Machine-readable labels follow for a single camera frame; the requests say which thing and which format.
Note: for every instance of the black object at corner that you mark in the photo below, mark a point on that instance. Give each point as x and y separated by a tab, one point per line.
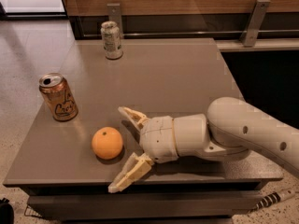
6	212

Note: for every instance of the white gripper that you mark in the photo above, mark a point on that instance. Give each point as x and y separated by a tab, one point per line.
158	139

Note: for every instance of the right metal wall bracket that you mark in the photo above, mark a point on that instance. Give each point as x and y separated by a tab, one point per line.
250	34

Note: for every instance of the wire rack under table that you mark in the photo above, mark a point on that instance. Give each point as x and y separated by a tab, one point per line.
30	212

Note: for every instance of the white green 7up can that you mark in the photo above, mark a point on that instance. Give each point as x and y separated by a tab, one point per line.
111	38

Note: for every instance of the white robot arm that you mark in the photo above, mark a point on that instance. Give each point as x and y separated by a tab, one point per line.
229	131

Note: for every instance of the orange LaCroix can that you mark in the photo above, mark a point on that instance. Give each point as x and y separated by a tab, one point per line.
58	96

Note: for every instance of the left metal wall bracket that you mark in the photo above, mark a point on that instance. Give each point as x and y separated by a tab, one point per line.
114	14

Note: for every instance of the metal wall bracket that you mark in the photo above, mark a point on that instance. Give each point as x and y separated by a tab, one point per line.
250	34
114	14

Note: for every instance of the orange fruit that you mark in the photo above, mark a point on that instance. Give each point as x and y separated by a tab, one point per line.
107	143

